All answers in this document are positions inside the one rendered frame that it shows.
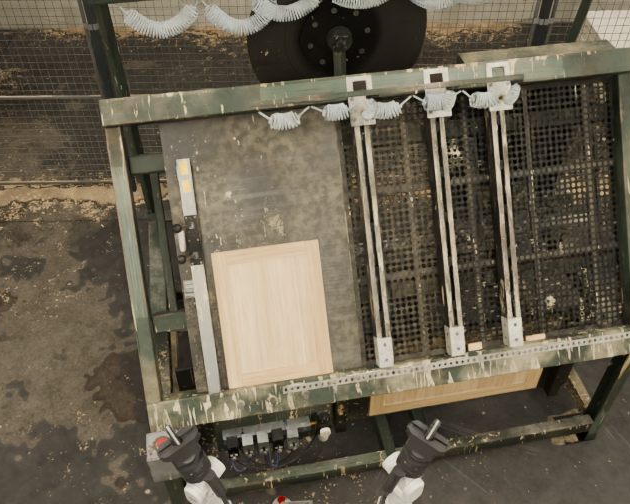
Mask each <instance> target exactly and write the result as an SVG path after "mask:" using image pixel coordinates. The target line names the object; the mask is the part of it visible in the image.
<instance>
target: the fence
mask: <svg viewBox="0 0 630 504"><path fill-rule="evenodd" d="M185 161H187V166H188V173H189V174H185V175H181V173H180V166H179V162H185ZM176 163H177V170H178V177H179V185H180V192H181V199H182V206H183V213H184V216H188V215H197V211H196V204H195V197H194V189H193V182H192V175H191V168H190V160H189V158H188V159H179V160H176ZM186 179H189V180H190V187H191V192H186V193H183V187H182V180H186ZM191 270H192V277H193V285H194V292H195V299H196V306H197V313H198V320H199V327H200V335H201V342H202V349H203V356H204V363H205V370H206V377H207V385H208V392H209V394H211V393H217V392H221V386H220V378H219V371H218V364H217V357H216V349H215V342H214V335H213V328H212V320H211V313H210V306H209V298H208V291H207V284H206V277H205V269H204V262H203V265H195V266H191Z"/></svg>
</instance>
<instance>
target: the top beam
mask: <svg viewBox="0 0 630 504"><path fill-rule="evenodd" d="M506 61H509V65H510V75H515V74H524V79H523V83H517V84H518V85H526V84H535V83H545V82H554V81H564V80H573V79H583V78H592V77H602V76H611V75H615V74H621V73H630V47H627V48H617V49H606V50H596V51H586V52H576V53H566V54H556V55H546V56H536V57H526V58H516V59H505V60H495V61H485V62H475V63H465V64H455V65H445V66H435V67H425V68H415V69H405V70H394V71H384V72H374V73H364V74H354V75H344V76H334V77H324V78H314V79H304V80H293V81H283V82H273V83H263V84H253V85H243V86H233V87H223V88H213V89H203V90H193V91H182V92H172V93H162V94H152V95H142V96H132V97H122V98H112V99H102V100H99V101H98V108H99V115H100V121H101V126H103V127H114V126H122V127H125V126H134V125H144V124H153V123H163V122H172V121H182V120H191V119H201V118H211V117H220V116H230V115H239V114H249V113H258V112H259V111H260V112H268V111H277V110H287V109H296V108H306V107H308V106H309V107H311V106H314V107H316V106H325V105H328V104H332V105H333V104H334V105H335V104H339V103H348V98H339V99H329V100H319V101H310V102H300V103H291V104H281V105H271V106H262V107H252V108H251V106H250V102H251V101H261V100H270V99H280V98H290V97H300V96H309V95H319V94H329V93H339V92H347V85H346V77H356V76H366V75H371V80H372V89H378V88H388V87H397V86H407V85H417V84H424V76H423V70H426V69H436V68H446V67H447V68H448V78H449V81H456V80H466V79H476V78H485V77H486V67H485V64H486V63H496V62H506ZM478 89H487V83H484V84H474V85H464V86H459V89H457V90H453V91H454V92H458V91H463V90H464V91H468V90H478ZM410 95H411V96H413V95H415V96H421V95H425V90H416V91H406V92H397V93H387V94H379V98H373V99H374V100H382V99H392V98H402V97H409V96H410Z"/></svg>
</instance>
